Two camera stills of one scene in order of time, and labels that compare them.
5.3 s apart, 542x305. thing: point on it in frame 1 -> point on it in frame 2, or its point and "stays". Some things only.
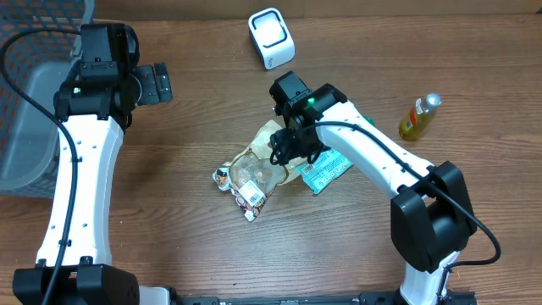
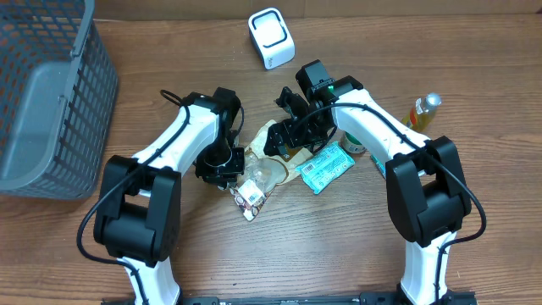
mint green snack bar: [328, 166] stays
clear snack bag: [252, 175] stays
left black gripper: [157, 83] -> [221, 179]
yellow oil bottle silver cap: [423, 110] stays
